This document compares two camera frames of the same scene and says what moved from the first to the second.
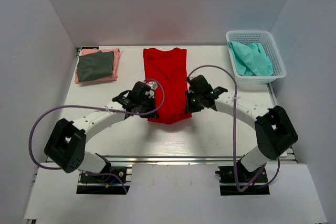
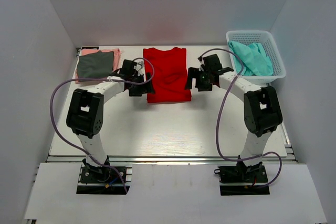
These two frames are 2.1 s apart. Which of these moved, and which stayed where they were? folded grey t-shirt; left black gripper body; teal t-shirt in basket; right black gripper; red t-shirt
Moved: left black gripper body; right black gripper; red t-shirt
Stayed: teal t-shirt in basket; folded grey t-shirt
